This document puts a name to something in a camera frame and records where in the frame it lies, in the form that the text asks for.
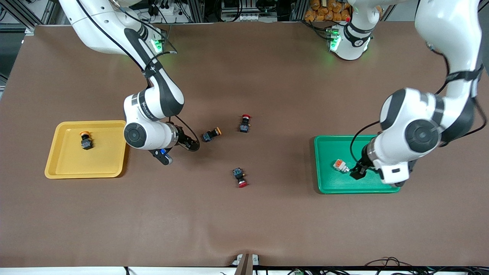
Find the yellow push button switch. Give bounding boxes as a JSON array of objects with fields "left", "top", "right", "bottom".
[
  {"left": 202, "top": 127, "right": 222, "bottom": 143},
  {"left": 79, "top": 131, "right": 94, "bottom": 150}
]

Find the aluminium frame post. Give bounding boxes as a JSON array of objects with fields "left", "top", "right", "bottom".
[
  {"left": 289, "top": 0, "right": 308, "bottom": 21},
  {"left": 187, "top": 0, "right": 205, "bottom": 23}
]

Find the black cable bundle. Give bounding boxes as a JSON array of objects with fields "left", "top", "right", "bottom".
[{"left": 363, "top": 257, "right": 415, "bottom": 268}]

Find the table cover mat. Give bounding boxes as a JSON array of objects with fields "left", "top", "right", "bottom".
[{"left": 0, "top": 21, "right": 489, "bottom": 268}]

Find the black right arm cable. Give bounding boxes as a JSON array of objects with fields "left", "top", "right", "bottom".
[{"left": 74, "top": 0, "right": 200, "bottom": 152}]

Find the green plastic tray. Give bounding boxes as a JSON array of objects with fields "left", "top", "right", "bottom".
[{"left": 314, "top": 135, "right": 401, "bottom": 194}]

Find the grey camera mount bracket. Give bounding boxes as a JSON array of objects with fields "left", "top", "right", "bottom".
[{"left": 232, "top": 253, "right": 260, "bottom": 275}]

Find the orange lumpy objects heap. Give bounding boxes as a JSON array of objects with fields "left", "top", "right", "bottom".
[{"left": 304, "top": 0, "right": 351, "bottom": 22}]

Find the yellow plastic tray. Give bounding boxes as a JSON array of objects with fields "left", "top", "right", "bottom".
[{"left": 44, "top": 120, "right": 129, "bottom": 179}]

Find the aluminium frame profile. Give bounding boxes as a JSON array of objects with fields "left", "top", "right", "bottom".
[{"left": 0, "top": 0, "right": 58, "bottom": 36}]

